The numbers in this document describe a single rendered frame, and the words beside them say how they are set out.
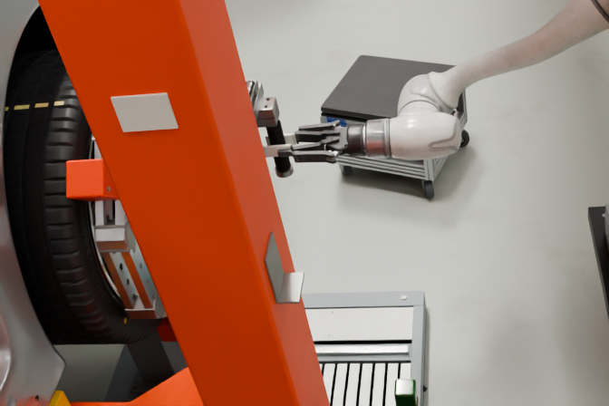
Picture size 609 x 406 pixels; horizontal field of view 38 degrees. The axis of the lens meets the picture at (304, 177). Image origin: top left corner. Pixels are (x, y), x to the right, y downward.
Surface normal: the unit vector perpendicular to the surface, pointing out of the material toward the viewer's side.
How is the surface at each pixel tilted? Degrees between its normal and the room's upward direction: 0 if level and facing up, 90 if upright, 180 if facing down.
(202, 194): 90
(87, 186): 45
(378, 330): 0
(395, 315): 0
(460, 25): 0
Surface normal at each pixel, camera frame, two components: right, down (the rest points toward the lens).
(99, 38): -0.13, 0.64
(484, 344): -0.18, -0.76
